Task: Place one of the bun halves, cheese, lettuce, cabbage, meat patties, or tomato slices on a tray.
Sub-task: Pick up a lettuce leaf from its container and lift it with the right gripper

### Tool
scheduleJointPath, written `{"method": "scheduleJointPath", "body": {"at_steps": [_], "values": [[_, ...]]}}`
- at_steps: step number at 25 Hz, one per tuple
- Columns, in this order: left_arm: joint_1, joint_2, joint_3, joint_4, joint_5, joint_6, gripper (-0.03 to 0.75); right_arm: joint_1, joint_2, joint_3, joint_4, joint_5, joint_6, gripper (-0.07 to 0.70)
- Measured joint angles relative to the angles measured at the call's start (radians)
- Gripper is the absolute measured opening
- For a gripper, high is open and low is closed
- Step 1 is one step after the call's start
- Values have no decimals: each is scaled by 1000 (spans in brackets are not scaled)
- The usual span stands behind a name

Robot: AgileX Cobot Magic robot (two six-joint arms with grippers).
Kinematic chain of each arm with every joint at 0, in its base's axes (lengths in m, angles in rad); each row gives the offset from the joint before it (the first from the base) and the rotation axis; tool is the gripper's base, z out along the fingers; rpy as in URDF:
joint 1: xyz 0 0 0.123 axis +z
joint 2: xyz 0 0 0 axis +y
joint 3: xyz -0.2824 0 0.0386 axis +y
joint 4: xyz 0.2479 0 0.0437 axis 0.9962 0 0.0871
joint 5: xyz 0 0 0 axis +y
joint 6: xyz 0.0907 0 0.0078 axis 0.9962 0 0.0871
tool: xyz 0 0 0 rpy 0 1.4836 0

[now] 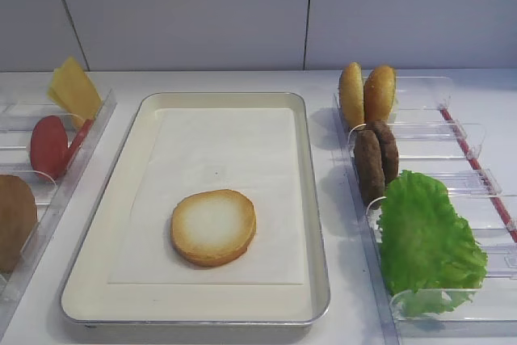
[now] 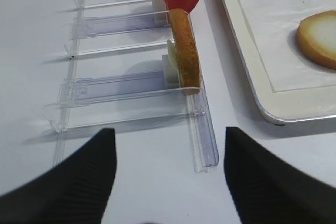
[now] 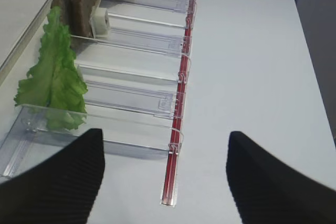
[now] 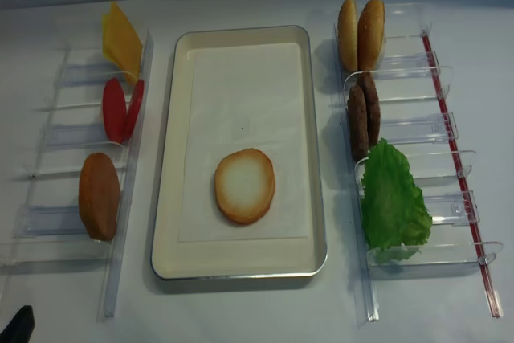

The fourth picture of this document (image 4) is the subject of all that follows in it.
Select toasted bread slice on tray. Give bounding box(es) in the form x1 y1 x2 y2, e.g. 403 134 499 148
214 148 275 225

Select red tomato slice left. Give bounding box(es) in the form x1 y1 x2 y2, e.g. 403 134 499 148
102 78 127 144

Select red tomato slice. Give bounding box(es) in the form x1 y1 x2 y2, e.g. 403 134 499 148
123 80 145 141
102 78 127 144

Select white paper tray liner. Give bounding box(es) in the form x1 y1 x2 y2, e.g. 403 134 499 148
179 43 310 242

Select yellow cheese slice back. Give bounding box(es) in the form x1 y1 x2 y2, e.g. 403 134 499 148
106 2 132 31

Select cream metal tray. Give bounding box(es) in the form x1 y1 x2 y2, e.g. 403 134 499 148
151 26 327 280

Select red tomato slice right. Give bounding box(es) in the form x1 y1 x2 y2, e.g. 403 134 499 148
123 80 145 141

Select bun half left upright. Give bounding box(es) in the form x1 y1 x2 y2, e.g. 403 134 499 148
337 0 358 73

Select clear acrylic rack left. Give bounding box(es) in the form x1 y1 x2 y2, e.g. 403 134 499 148
1 27 141 318

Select brown meat patty back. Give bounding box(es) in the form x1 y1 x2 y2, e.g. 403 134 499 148
357 71 381 148

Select yellow cheese slice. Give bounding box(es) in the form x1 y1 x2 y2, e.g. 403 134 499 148
106 2 132 31
102 14 142 86

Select brown meat patty front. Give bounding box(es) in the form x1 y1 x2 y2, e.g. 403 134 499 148
348 85 369 162

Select brown meat patty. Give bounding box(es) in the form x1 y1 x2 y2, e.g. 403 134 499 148
357 71 381 148
348 85 369 162

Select black object bottom left corner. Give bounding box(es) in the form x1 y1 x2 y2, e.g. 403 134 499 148
0 305 35 343

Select brown bun left rack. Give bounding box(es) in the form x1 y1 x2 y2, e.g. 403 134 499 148
78 153 120 242

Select clear acrylic rack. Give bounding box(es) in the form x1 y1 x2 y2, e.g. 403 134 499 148
344 3 503 321
1 27 141 318

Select green lettuce leaf in rack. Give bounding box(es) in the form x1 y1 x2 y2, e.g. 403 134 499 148
361 139 433 263

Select bun half upright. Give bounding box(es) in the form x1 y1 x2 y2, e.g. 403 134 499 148
337 0 358 73
357 0 386 71

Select yellow cheese slice front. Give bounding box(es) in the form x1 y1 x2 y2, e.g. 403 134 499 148
102 14 142 86

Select red rod on rack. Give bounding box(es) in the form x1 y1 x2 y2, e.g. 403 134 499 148
421 30 504 318

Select clear acrylic rack right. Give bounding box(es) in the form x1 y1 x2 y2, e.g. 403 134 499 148
344 3 503 321

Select bun half right upright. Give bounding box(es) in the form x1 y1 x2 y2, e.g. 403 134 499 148
357 0 386 71

